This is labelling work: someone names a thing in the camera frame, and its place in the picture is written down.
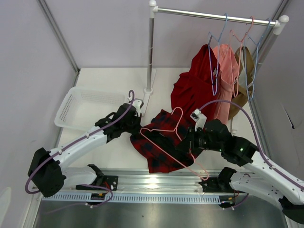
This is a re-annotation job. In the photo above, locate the pink wire hanger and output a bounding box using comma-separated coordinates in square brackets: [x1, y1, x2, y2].
[140, 106, 209, 181]

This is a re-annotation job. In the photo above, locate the red navy plaid skirt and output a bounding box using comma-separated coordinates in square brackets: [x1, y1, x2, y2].
[129, 109, 202, 174]

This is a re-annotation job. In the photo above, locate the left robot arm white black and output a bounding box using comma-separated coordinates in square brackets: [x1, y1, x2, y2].
[28, 99, 143, 197]

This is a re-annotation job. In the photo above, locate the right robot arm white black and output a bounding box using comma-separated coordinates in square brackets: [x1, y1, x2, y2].
[176, 119, 304, 224]

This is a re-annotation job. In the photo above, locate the white plastic basket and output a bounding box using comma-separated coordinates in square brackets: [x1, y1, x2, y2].
[54, 87, 128, 131]

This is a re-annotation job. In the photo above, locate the red dress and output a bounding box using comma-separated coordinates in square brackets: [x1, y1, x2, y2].
[171, 44, 219, 124]

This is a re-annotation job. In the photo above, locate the tan brown garment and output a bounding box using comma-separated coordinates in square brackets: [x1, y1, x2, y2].
[231, 47, 255, 107]

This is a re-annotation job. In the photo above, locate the pink garment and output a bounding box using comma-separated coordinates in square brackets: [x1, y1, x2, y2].
[213, 44, 239, 124]

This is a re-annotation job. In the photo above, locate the metal clothes rack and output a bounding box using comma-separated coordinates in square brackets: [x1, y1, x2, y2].
[142, 0, 291, 115]

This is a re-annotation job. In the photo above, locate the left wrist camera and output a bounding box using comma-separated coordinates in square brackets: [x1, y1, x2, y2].
[132, 98, 144, 116]

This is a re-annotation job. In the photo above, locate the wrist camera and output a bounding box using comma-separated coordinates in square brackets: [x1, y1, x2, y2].
[132, 98, 144, 116]
[190, 109, 207, 131]

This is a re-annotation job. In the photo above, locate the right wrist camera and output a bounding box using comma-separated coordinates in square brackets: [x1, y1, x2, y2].
[190, 109, 207, 131]

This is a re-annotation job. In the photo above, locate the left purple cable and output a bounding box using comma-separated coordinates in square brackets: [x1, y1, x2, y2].
[25, 89, 135, 194]

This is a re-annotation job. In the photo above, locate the purple cable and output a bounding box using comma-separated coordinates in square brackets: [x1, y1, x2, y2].
[199, 99, 304, 190]
[25, 89, 135, 194]

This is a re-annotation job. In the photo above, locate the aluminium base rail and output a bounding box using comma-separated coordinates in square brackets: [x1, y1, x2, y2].
[61, 168, 262, 197]

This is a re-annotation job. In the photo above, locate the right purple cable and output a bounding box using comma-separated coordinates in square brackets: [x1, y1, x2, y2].
[199, 99, 304, 190]

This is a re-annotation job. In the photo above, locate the white slotted cable duct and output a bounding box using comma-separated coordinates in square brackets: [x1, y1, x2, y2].
[42, 192, 221, 205]

